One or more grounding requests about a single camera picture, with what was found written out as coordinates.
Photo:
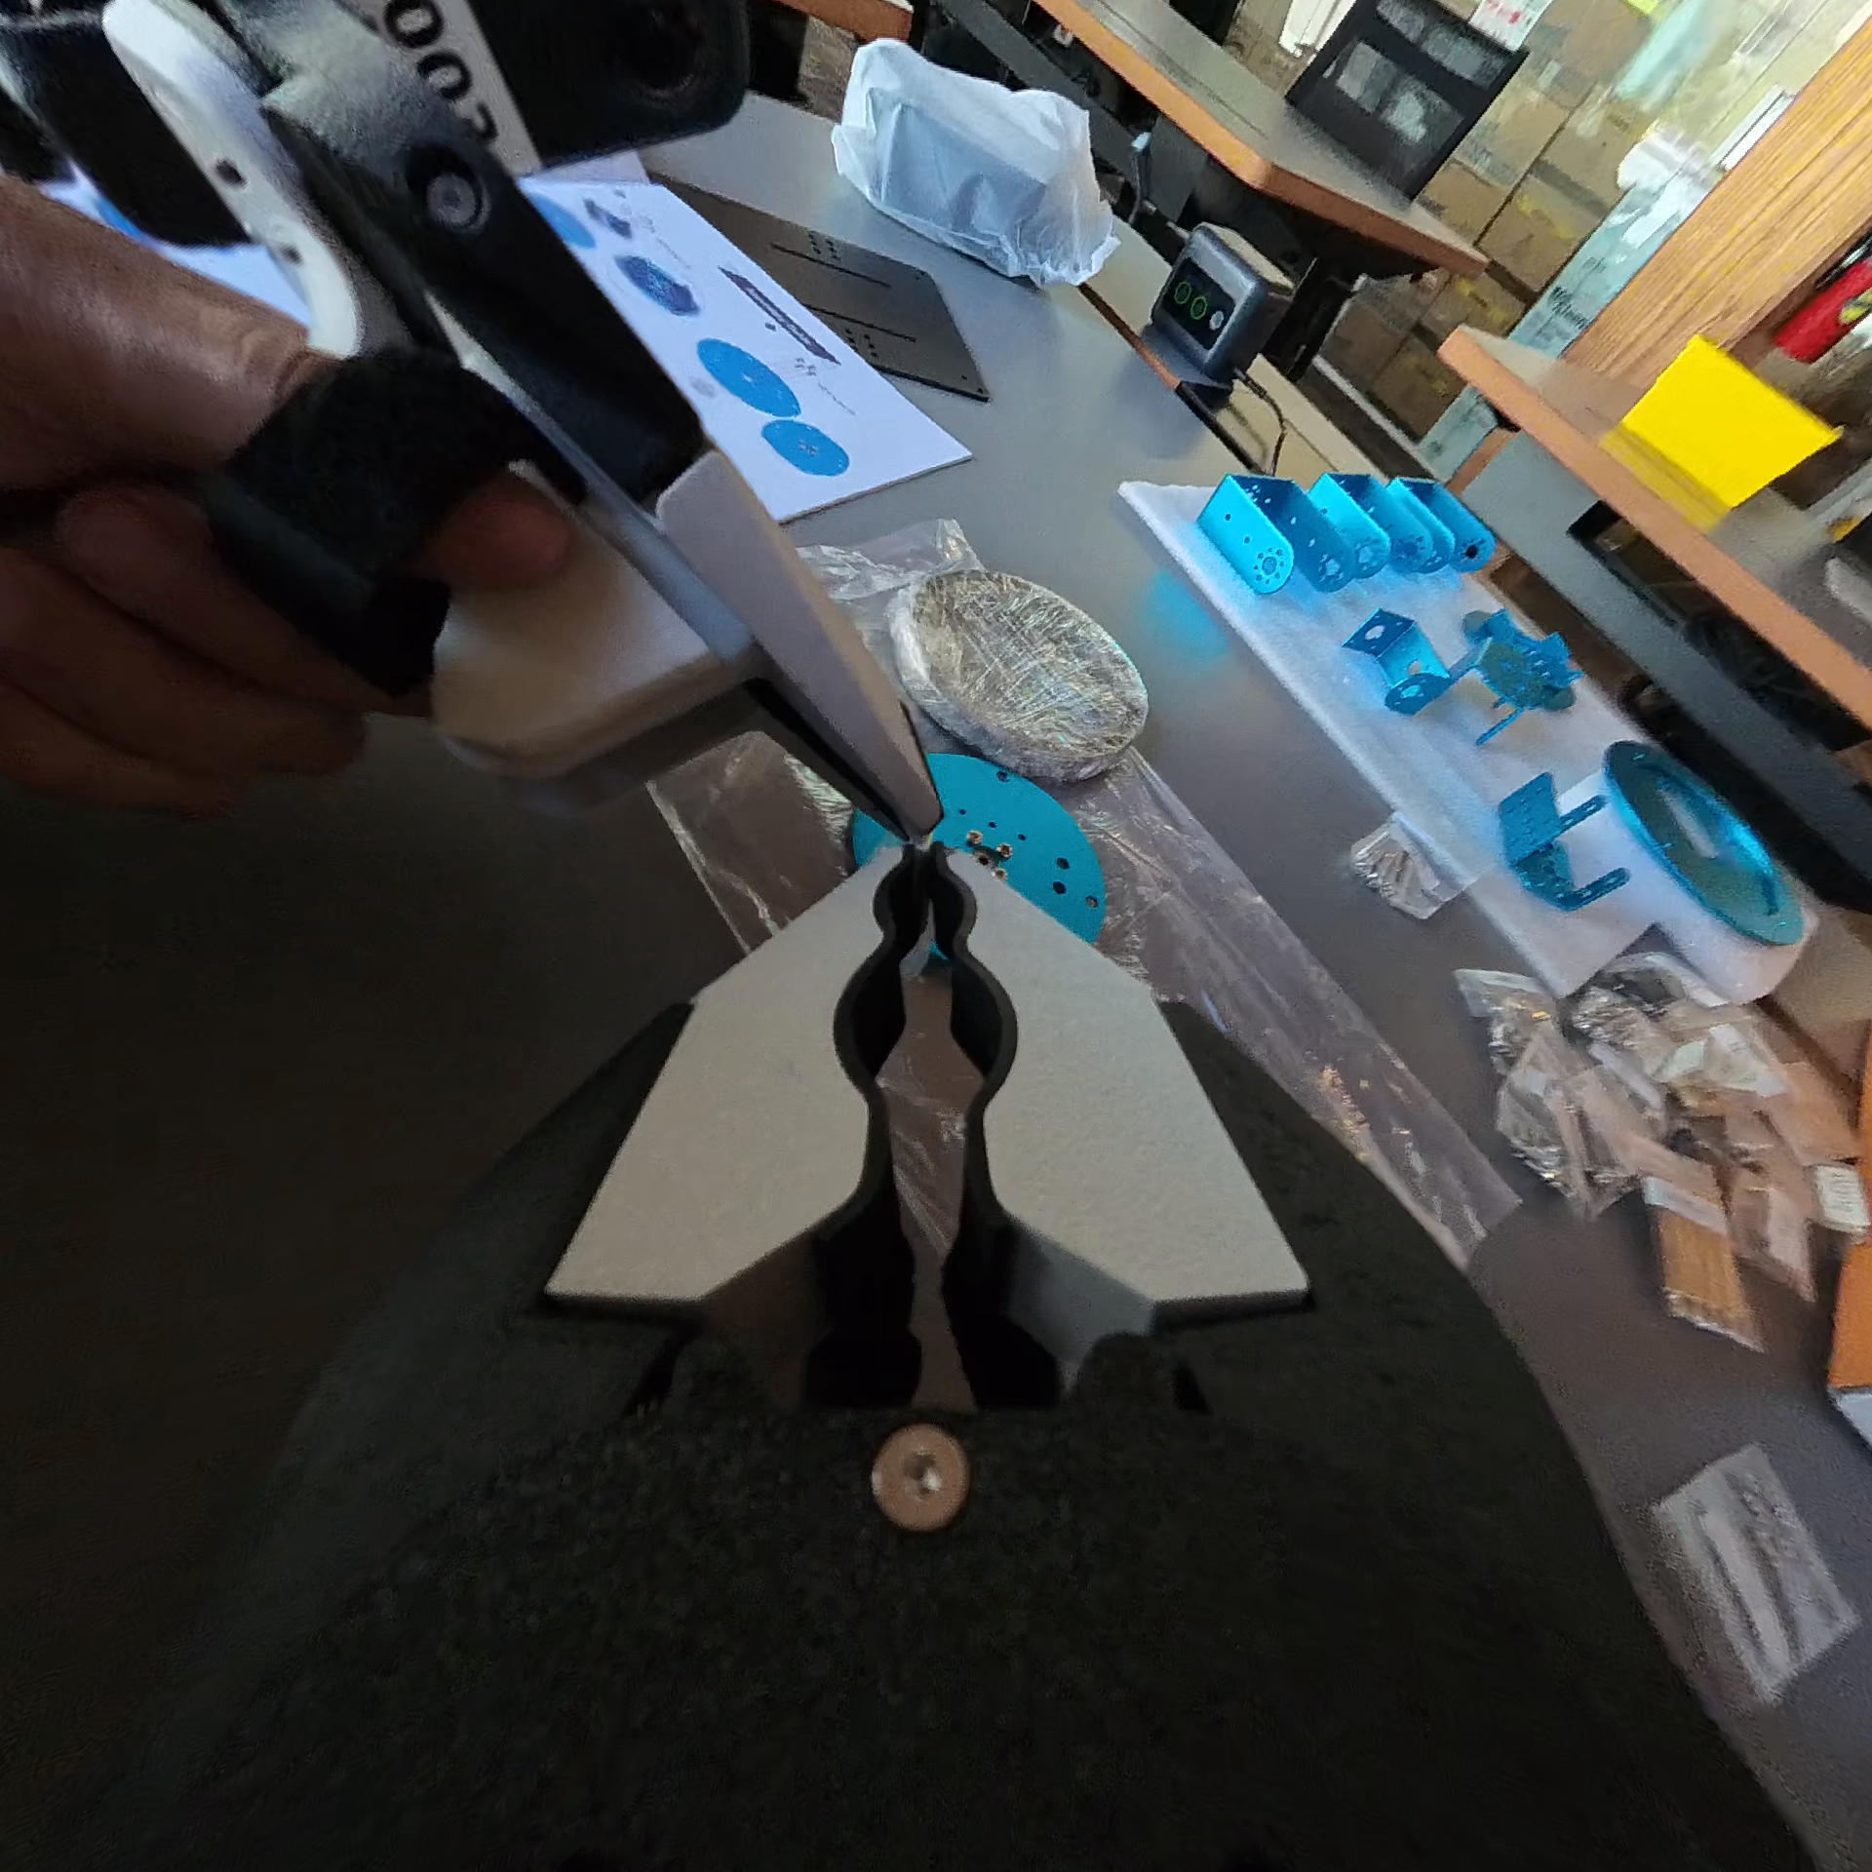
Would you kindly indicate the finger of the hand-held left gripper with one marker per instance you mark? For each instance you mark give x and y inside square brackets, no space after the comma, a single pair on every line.
[732,739]
[789,613]

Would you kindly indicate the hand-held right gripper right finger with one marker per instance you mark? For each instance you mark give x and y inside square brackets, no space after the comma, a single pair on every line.
[1142,1155]

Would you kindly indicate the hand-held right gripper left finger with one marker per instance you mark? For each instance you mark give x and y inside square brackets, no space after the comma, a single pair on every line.
[715,1155]

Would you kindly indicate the blue round metal disc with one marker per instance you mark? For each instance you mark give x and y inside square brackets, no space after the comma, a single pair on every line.
[1024,848]

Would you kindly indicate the wood-edged office desk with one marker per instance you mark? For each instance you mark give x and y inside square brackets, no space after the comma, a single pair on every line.
[1609,440]
[1258,146]

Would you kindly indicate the person's left hand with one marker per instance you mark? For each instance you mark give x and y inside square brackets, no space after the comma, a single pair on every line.
[116,629]

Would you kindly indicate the clear plastic bag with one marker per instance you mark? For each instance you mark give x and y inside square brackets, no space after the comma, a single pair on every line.
[1245,995]

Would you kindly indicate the white assembly instruction sheet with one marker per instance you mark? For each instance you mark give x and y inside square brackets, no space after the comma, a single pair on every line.
[878,440]

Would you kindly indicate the black metal plate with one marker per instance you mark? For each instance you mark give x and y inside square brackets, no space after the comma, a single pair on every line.
[891,308]

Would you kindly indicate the white plastic-wrapped bundle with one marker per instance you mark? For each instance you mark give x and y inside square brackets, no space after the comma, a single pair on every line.
[965,161]

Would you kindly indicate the pile of small screw bags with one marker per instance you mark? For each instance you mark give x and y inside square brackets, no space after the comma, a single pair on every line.
[1639,1113]

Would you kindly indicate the white foam sheet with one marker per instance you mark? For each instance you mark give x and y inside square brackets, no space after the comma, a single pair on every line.
[1315,658]

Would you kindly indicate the small grey charger device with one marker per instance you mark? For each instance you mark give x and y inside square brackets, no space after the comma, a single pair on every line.
[1222,300]

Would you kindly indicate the single clear hardware bag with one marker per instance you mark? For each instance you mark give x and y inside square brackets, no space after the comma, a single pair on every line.
[1754,1581]

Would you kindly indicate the black office chair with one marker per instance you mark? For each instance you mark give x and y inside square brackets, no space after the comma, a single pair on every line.
[1405,88]

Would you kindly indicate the stack of cardboard boxes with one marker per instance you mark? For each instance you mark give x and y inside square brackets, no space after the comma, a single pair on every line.
[1550,190]

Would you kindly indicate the yellow plastic bin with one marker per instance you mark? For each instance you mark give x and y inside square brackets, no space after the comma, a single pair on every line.
[1713,425]

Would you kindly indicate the wooden pillar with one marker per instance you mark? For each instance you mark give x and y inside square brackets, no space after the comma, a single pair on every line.
[1725,249]

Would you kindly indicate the red fire extinguisher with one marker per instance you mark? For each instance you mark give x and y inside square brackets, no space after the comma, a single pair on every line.
[1827,300]

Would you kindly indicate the blue metal U bracket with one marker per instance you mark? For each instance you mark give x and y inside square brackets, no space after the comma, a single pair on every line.
[1462,519]
[1347,519]
[1250,526]
[1412,519]

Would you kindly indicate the wide blue perforated bracket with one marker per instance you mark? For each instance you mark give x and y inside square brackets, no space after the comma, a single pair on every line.
[1550,848]

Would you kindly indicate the small blue U bracket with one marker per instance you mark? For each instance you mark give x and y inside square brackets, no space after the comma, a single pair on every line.
[1389,658]

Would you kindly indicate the blue angled bracket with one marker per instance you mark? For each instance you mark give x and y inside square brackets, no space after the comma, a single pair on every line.
[1514,709]

